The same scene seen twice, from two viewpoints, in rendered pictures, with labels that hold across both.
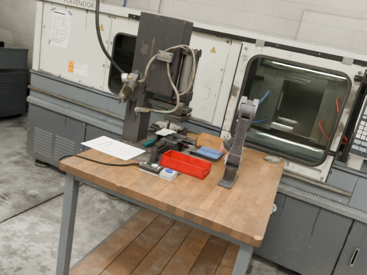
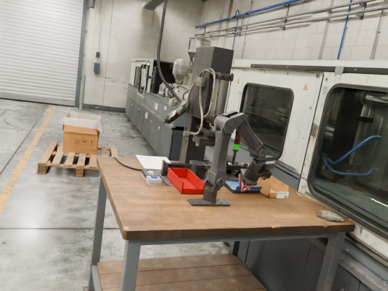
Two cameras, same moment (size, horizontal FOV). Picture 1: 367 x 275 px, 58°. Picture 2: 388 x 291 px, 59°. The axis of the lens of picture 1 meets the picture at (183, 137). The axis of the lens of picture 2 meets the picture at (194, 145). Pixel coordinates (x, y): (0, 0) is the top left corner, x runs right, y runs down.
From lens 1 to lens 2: 1.46 m
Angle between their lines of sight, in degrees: 48
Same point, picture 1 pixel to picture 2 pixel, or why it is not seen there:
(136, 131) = (185, 154)
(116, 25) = (246, 77)
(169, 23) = (206, 51)
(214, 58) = (305, 96)
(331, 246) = not seen: outside the picture
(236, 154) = (213, 171)
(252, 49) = (331, 79)
